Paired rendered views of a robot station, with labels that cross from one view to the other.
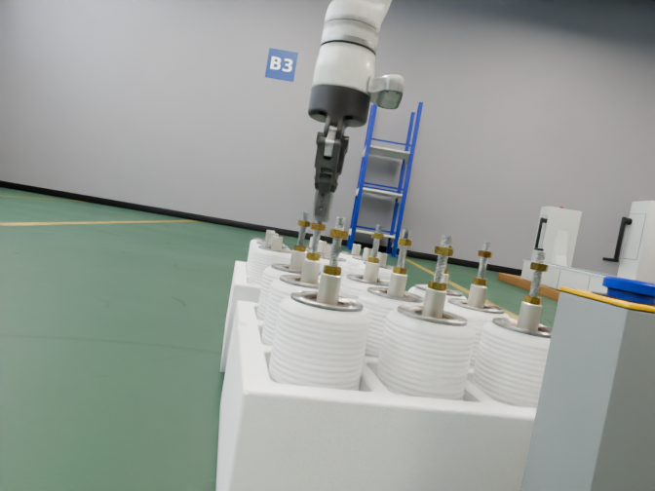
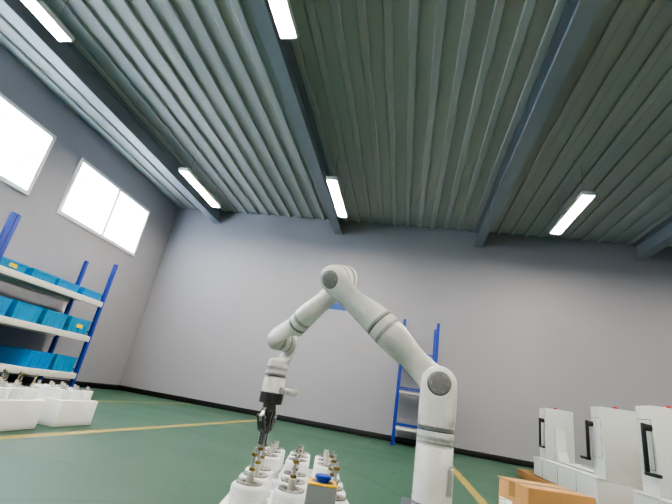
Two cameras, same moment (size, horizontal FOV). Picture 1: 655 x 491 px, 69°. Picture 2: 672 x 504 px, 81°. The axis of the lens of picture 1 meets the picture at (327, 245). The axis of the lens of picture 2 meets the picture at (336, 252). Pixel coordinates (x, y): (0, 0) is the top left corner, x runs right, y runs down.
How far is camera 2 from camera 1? 85 cm
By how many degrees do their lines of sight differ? 26
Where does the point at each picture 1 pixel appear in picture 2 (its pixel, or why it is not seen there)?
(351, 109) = (272, 401)
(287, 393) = not seen: outside the picture
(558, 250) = (559, 448)
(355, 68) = (274, 385)
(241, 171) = (307, 378)
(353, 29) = (274, 371)
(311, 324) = (237, 491)
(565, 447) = not seen: outside the picture
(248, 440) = not seen: outside the picture
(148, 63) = (247, 302)
